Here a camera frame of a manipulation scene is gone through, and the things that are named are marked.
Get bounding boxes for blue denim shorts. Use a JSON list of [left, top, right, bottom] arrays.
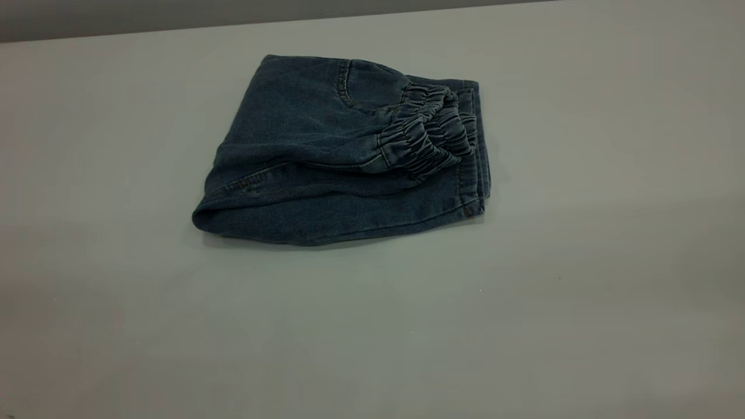
[[192, 54, 492, 246]]

